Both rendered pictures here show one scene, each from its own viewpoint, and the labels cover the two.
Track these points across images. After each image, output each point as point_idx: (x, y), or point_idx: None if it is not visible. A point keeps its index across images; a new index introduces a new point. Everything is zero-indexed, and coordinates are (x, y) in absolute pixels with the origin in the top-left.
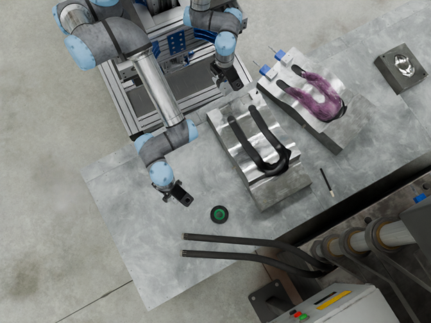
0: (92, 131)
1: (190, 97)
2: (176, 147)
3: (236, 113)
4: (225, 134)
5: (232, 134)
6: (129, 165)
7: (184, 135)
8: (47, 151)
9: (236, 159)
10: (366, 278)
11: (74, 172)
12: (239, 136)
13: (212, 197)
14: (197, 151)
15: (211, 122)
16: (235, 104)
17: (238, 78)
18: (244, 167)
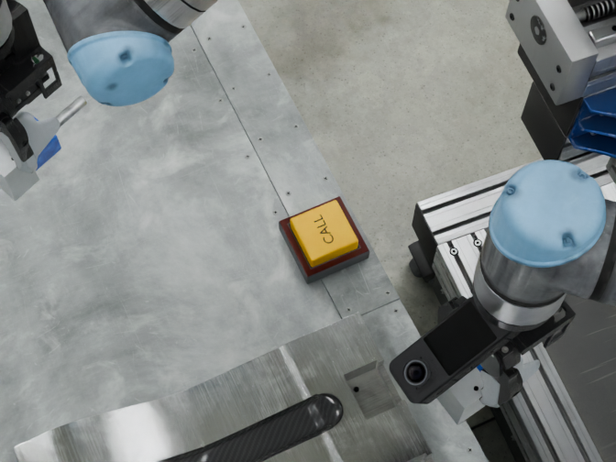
0: (463, 128)
1: (571, 414)
2: (48, 5)
3: (349, 437)
4: (258, 382)
5: (256, 412)
6: (195, 67)
7: (82, 20)
8: (400, 12)
9: (132, 414)
10: None
11: (328, 82)
12: (247, 444)
13: (25, 342)
14: (222, 296)
15: (316, 330)
16: (392, 434)
17: (445, 370)
18: (80, 434)
